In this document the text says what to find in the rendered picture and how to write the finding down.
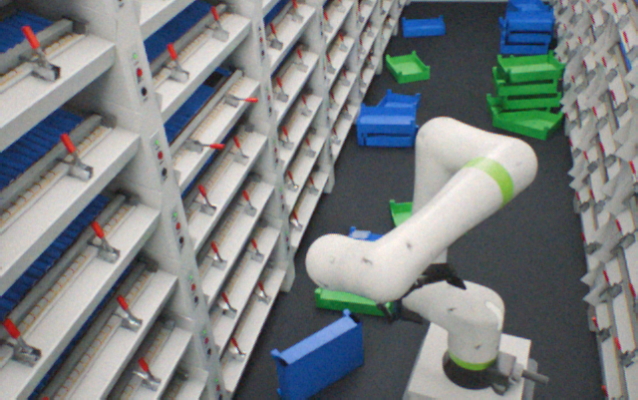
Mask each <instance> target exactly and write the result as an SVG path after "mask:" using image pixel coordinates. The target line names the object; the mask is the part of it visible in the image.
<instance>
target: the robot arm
mask: <svg viewBox="0 0 638 400"><path fill-rule="evenodd" d="M536 168H537V163H536V157H535V154H534V152H533V150H532V149H531V147H530V146H529V145H527V144H526V142H523V141H521V140H519V139H516V138H511V137H506V136H501V135H497V134H491V133H487V132H484V131H481V130H478V129H475V128H472V127H469V126H467V124H463V123H461V122H459V121H457V120H454V119H451V118H435V119H432V120H429V121H427V122H426V124H425V125H423V126H422V128H421V129H420V131H419V132H418V135H417V138H416V182H415V183H414V196H413V206H412V213H411V217H410V218H409V219H408V220H406V221H405V222H404V223H402V224H401V225H399V226H397V227H396V228H394V229H393V230H391V231H390V233H388V234H386V235H385V236H383V237H382V238H379V239H377V240H376V241H365V240H358V239H354V238H350V237H346V236H342V235H338V234H330V235H325V236H322V237H320V238H319V239H317V240H316V241H315V242H314V243H313V244H312V245H311V247H310V249H309V252H307V254H306V260H305V264H306V271H307V273H309V276H310V277H311V279H312V280H313V281H314V282H315V283H316V284H317V285H318V286H320V288H322V289H324V290H329V291H339V292H348V293H353V294H356V295H359V296H363V297H366V298H369V299H372V300H374V302H375V305H376V308H377V309H380V310H382V311H383V313H384V314H385V316H386V318H387V320H388V322H389V324H390V325H393V324H394V323H396V322H394V321H397V320H398V321H405V322H409V321H410V322H414V323H417V324H420V325H423V324H424V322H423V320H422V317H421V316H423V317H425V319H426V320H429V321H431V322H433V323H434V324H436V325H438V326H440V327H442V328H443V329H445V330H446V331H447V332H448V347H449V349H448V350H447V351H446V352H445V354H444V357H443V369H444V372H445V374H446V376H447V377H448V378H449V380H450V381H451V382H452V383H454V384H456V385H458V386H460V387H462V388H465V389H472V390H480V389H485V388H488V387H491V388H492V391H493V392H494V394H496V395H500V396H503V395H504V393H505V392H506V391H507V389H509V386H510V385H511V384H512V385H516V386H517V383H518V382H516V381H514V380H512V379H516V380H520V379H521V378H524V379H528V380H531V381H534V382H537V383H540V385H543V386H547V382H548V377H546V376H543V375H539V374H536V373H533V372H530V370H527V369H524V365H522V364H521V363H518V362H517V356H514V355H511V354H509V353H506V352H503V351H499V344H500V338H501V330H502V322H503V311H504V308H503V303H502V301H501V299H500V298H499V295H498V294H497V293H495V292H494V291H493V290H490V289H488V288H486V287H483V286H480V285H477V284H473V283H470V282H469V281H465V280H463V279H462V278H459V277H458V276H457V272H456V270H455V268H454V265H453V264H452V263H451V262H446V257H448V251H447V247H449V246H450V245H451V244H452V243H453V242H454V241H456V240H457V239H458V238H459V237H461V236H462V235H463V234H465V233H467V232H468V231H469V229H471V228H472V227H474V226H475V225H477V224H478V223H481V222H482V221H484V220H485V219H487V218H488V217H489V216H491V215H492V214H494V213H495V212H496V211H497V210H499V209H500V208H501V207H503V206H504V205H505V204H507V203H508V202H509V201H510V200H513V199H514V198H515V197H517V195H518V194H519V193H520V192H521V191H522V190H525V189H526V188H527V187H528V186H529V185H530V184H531V182H532V181H533V179H534V176H535V173H536ZM392 300H393V309H392V310H393V313H391V312H390V311H389V309H388V307H387V306H386V304H387V301H392ZM402 305H404V306H405V307H406V308H408V309H406V308H403V307H402ZM511 378H512V379H511Z"/></svg>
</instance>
